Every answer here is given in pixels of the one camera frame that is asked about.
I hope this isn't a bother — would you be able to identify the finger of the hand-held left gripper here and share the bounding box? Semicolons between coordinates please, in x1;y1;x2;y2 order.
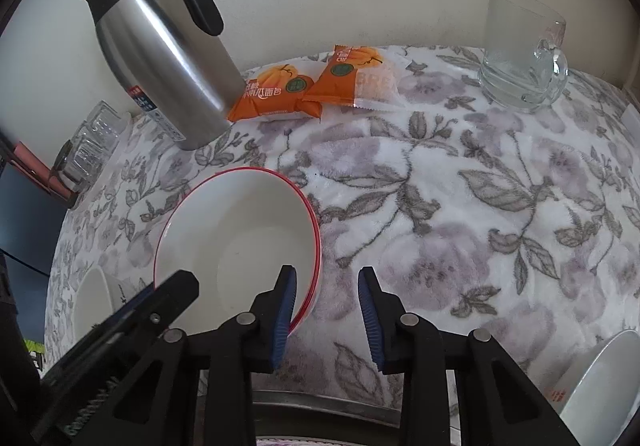
107;283;158;322
92;270;201;342

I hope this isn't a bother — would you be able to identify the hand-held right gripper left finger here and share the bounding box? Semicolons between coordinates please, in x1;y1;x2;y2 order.
30;265;298;446

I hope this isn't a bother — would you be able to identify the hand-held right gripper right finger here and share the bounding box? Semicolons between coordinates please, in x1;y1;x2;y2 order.
357;266;581;446

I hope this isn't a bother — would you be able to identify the small white bowl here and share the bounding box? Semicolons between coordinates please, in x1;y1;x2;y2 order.
72;268;123;347

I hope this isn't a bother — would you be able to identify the strawberry print bowl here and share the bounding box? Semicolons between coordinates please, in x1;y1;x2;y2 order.
152;167;322;334

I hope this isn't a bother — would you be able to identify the stainless steel basin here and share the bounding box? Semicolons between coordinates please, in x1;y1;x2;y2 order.
199;368;463;442

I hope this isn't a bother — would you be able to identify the light blue bowl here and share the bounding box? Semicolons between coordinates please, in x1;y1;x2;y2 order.
552;330;640;446

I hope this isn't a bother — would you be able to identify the dark blue board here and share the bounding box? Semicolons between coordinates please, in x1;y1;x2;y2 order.
0;161;66;277

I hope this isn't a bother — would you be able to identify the floral table blanket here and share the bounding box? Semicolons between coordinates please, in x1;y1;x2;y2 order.
42;45;640;446

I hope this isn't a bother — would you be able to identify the clear glass cup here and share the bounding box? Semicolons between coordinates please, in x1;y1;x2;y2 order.
55;141;101;192
82;101;126;147
70;126;113;167

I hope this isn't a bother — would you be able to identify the stainless steel thermos jug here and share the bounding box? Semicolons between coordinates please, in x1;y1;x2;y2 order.
80;0;246;152

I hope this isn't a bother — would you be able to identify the clear glass mug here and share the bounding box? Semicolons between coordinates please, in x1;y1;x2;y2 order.
477;0;569;114

